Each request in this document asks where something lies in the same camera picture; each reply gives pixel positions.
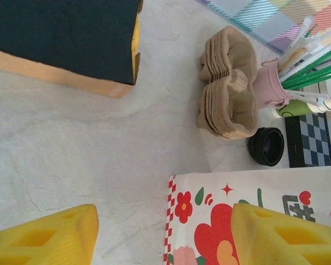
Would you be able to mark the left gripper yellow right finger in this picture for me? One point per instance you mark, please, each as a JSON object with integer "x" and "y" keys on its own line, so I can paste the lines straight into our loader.
{"x": 287, "y": 237}

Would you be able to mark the black and white chessboard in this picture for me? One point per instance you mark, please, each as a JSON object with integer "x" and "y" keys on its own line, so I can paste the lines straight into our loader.
{"x": 314, "y": 138}

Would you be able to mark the pink straw holder cup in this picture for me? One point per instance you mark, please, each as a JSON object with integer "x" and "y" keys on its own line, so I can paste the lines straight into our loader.
{"x": 270, "y": 82}

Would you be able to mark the brown cardboard napkin box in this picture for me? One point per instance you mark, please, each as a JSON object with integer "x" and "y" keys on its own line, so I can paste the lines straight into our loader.
{"x": 58, "y": 77}

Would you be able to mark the white wrapped straw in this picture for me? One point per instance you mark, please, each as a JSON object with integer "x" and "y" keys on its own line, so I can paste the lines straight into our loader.
{"x": 309, "y": 96}
{"x": 303, "y": 33}

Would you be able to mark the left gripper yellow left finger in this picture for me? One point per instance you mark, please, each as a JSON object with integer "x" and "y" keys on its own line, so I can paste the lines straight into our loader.
{"x": 44, "y": 237}

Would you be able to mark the stack of green paper cups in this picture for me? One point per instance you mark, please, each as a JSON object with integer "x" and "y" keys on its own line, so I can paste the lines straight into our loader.
{"x": 295, "y": 109}

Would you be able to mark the yellow napkin layer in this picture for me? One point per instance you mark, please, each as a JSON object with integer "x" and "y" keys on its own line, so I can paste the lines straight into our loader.
{"x": 136, "y": 36}

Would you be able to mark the stack of black cup lids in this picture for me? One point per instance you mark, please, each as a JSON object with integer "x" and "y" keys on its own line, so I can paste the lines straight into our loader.
{"x": 264, "y": 146}

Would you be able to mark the white flower paper bag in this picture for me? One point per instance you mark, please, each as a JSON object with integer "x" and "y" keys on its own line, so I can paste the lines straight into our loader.
{"x": 204, "y": 198}

